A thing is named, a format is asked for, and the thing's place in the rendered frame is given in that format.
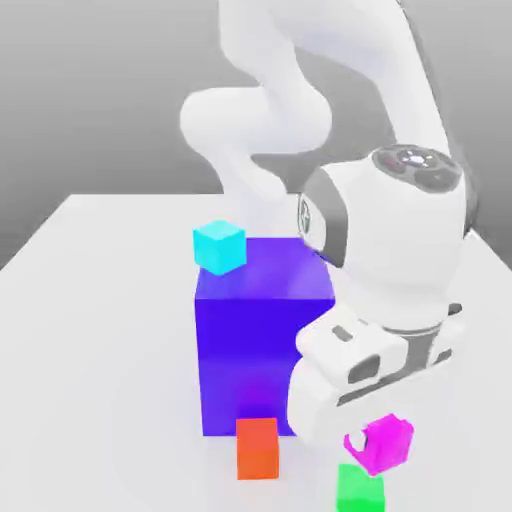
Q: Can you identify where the small green cube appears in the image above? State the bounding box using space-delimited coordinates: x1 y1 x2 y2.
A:
335 463 386 512

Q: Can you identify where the small magenta cube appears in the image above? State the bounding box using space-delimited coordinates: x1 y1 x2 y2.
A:
342 413 415 477

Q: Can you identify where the large blue box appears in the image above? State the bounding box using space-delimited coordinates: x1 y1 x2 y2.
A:
194 236 336 438

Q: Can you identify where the small orange cube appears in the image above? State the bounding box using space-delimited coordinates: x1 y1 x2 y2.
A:
235 417 280 481

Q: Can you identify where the small cyan cube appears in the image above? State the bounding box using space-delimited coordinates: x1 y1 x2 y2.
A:
192 218 248 277

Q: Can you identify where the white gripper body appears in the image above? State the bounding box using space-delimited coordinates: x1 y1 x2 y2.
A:
286 359 417 453

